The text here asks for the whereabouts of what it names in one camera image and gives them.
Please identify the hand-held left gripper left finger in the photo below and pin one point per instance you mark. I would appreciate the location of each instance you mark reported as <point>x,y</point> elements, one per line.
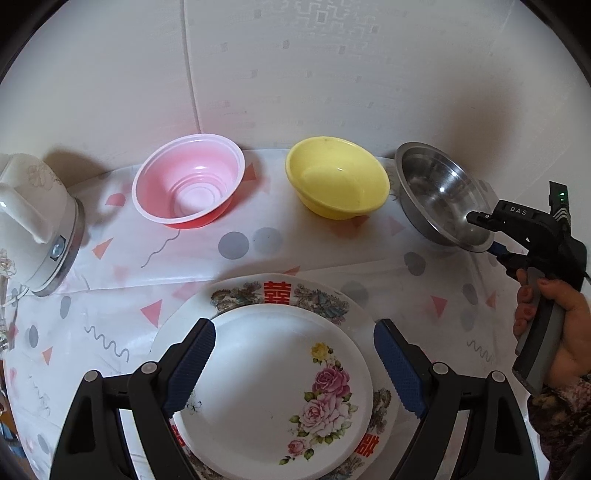
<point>191,364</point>

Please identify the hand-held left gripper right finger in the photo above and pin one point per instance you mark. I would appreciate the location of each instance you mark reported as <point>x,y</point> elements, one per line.
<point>399,369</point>

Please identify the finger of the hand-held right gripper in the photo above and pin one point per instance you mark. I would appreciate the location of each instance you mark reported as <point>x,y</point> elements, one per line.
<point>496,250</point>
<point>480,217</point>

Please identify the stainless steel bowl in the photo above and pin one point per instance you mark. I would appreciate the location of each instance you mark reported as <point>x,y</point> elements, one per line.
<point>434,194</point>

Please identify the white rose print plate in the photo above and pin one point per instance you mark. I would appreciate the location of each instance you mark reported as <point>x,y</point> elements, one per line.
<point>268,369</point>

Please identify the white plate patterned rim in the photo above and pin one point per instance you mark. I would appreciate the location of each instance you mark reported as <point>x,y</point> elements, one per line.
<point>277,290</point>

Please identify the yellow plastic bowl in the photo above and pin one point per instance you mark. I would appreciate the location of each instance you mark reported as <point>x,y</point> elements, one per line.
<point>337,175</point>

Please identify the pink red plastic bowl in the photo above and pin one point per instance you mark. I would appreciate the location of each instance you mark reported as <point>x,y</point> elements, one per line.
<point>189,180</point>

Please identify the person's right forearm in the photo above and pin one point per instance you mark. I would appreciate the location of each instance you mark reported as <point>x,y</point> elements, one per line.
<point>568,424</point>

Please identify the person's right hand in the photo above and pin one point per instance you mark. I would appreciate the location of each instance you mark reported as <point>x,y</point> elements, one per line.
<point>575,332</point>

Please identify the patterned plastic tablecloth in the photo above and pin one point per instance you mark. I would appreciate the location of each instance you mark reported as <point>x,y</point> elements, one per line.
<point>277,258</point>

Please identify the white ceramic electric kettle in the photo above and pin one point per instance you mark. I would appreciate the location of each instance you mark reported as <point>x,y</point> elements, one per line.
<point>32,207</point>

